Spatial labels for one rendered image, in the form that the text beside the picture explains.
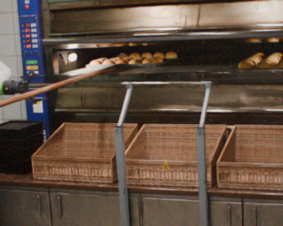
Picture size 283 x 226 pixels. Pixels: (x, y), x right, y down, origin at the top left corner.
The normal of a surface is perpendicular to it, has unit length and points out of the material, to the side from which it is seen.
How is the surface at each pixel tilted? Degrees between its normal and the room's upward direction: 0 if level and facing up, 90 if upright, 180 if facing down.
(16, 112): 90
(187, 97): 70
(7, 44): 90
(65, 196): 91
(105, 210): 90
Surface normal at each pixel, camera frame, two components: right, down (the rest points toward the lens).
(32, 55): -0.34, 0.18
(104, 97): -0.34, -0.17
